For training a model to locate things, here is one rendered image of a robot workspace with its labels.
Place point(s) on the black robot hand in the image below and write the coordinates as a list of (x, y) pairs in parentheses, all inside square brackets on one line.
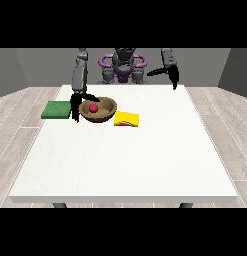
[(75, 104), (172, 74)]

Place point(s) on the green square pad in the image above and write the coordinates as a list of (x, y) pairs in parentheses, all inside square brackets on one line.
[(57, 109)]

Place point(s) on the brown wooden bowl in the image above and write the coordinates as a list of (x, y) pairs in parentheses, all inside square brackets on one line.
[(98, 110)]

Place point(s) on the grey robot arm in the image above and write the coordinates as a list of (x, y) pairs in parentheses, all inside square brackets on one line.
[(79, 73), (168, 58)]

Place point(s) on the dark table leg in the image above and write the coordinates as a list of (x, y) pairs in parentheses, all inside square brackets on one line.
[(60, 205), (186, 205)]

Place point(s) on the small red ball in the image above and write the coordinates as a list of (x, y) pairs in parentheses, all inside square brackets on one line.
[(93, 107)]

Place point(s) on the grey robot trunk purple rings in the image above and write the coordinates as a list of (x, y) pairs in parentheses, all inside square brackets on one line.
[(122, 70)]

